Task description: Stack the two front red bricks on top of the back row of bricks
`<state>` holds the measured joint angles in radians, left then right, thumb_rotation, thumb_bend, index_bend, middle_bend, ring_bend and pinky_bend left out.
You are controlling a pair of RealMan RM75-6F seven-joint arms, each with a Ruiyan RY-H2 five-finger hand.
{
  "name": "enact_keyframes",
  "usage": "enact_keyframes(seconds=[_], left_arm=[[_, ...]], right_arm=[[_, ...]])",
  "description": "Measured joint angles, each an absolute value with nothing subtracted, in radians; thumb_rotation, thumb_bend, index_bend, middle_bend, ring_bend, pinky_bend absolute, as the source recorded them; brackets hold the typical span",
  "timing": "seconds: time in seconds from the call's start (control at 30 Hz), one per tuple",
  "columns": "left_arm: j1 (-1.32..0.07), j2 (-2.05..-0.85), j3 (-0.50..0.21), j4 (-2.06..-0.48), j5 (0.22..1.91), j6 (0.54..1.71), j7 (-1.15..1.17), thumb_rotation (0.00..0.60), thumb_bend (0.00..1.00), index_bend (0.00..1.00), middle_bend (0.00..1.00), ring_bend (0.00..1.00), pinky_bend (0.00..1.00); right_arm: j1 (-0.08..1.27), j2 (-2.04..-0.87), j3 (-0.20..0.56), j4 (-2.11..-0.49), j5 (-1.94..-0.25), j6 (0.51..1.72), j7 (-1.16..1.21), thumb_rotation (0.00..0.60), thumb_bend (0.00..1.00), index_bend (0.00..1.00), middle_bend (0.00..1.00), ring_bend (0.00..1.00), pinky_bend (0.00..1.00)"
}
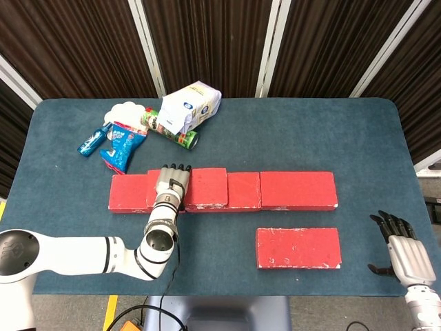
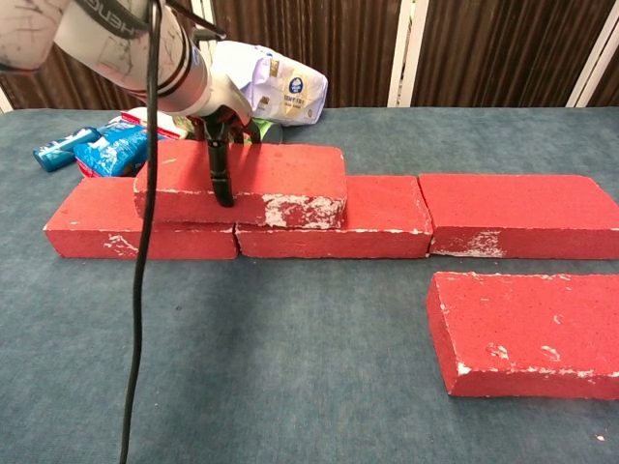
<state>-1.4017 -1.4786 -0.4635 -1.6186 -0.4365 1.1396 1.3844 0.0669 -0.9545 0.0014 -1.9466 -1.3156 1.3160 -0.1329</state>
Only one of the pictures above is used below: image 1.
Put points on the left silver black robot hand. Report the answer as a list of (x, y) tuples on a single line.
[(170, 179)]

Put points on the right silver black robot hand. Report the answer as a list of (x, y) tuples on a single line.
[(410, 258)]

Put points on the red brick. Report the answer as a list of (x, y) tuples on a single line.
[(243, 189), (127, 193), (206, 186), (298, 189), (298, 248)]

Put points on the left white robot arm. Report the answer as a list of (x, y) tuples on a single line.
[(69, 255)]

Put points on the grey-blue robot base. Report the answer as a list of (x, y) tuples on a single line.
[(224, 313)]

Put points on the green chips can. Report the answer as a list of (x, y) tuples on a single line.
[(179, 138)]

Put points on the blue felt table cover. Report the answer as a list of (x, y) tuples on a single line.
[(224, 155)]

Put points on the blue snack bag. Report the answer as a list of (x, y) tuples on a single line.
[(120, 148)]

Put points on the red white snack packet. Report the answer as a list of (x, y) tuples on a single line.
[(136, 128)]

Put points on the white paper flour bag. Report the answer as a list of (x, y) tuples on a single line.
[(189, 103)]

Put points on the white plate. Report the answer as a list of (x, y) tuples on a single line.
[(124, 111)]

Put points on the blue plastic bottle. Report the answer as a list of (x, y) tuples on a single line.
[(91, 141)]

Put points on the brown ribbed partition panel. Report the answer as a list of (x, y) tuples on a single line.
[(330, 45), (420, 86), (10, 138), (76, 45), (210, 41)]

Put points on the orange box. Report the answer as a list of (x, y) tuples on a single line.
[(132, 325)]

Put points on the white partition frame post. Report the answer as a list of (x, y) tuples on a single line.
[(272, 48), (386, 48), (20, 82), (148, 48)]

